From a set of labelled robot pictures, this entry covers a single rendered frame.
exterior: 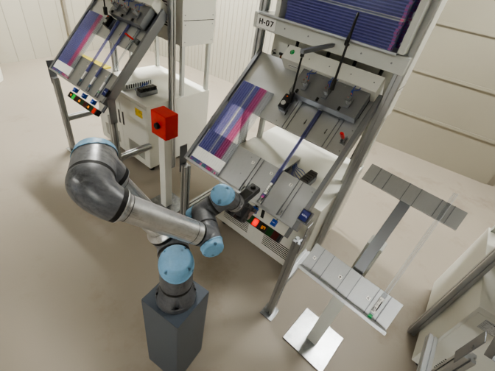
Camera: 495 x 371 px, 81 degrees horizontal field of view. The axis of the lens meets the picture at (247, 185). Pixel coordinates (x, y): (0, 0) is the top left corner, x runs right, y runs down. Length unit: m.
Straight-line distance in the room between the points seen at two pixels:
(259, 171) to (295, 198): 0.22
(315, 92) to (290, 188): 0.46
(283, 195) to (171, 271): 0.60
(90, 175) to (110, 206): 0.09
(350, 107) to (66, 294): 1.75
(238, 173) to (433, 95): 2.85
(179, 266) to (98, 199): 0.37
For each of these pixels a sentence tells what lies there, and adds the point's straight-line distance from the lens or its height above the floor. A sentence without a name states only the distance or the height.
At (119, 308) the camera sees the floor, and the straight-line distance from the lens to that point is 1.85.
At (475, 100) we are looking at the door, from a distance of 3.88.
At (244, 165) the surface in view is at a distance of 1.41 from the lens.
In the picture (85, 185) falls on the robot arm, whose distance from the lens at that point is 0.79.
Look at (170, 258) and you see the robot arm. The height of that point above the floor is 0.78.
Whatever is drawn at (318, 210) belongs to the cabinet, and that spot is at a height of 0.62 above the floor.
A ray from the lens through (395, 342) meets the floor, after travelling 2.09.
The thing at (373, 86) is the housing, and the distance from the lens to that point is 1.41.
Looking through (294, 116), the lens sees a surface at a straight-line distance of 1.46.
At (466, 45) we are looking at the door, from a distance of 3.78.
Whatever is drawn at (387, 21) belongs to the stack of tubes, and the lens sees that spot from 1.38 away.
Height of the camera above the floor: 1.60
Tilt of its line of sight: 38 degrees down
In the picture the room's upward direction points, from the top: 12 degrees clockwise
